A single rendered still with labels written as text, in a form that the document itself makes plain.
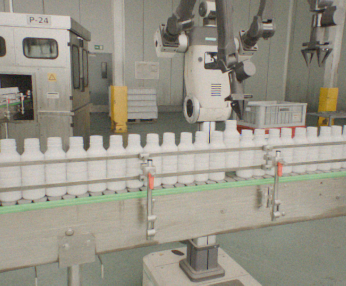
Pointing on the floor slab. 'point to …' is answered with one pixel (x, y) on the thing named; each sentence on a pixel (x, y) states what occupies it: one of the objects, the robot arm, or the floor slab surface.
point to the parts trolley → (337, 114)
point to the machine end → (39, 75)
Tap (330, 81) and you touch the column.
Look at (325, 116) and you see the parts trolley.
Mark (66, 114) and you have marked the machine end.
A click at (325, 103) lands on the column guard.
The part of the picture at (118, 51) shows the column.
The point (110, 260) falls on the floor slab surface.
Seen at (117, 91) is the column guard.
